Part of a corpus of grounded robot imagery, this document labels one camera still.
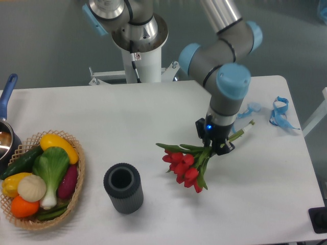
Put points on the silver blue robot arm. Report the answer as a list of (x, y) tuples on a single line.
[(215, 67)]

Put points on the green cucumber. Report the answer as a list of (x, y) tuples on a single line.
[(22, 164)]

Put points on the blue handled saucepan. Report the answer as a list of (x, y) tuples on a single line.
[(9, 140)]

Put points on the blue object top right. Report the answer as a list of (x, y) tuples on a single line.
[(322, 10)]

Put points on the blue ribbon on table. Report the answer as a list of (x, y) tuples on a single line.
[(278, 117)]

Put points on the dark grey ribbed vase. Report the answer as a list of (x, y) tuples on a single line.
[(122, 182)]

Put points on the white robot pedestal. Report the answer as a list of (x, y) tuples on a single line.
[(140, 46)]

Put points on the purple sweet potato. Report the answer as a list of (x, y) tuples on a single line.
[(68, 184)]

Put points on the blue ribbon on stems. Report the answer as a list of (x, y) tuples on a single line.
[(251, 107)]

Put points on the black device at edge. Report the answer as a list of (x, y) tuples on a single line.
[(318, 219)]

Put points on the white garlic bulb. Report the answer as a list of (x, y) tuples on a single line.
[(32, 188)]

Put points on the red tulip bouquet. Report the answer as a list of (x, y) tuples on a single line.
[(188, 163)]

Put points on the yellow bell pepper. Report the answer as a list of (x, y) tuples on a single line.
[(10, 184)]

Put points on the green bok choy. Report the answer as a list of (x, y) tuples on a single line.
[(51, 166)]

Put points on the green bean pods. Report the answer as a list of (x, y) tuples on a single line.
[(53, 213)]

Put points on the orange fruit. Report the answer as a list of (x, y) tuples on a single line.
[(21, 208)]

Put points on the white frame at right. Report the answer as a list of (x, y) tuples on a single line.
[(315, 117)]

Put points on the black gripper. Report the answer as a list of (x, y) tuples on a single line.
[(211, 131)]

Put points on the woven wicker basket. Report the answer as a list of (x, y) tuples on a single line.
[(31, 223)]

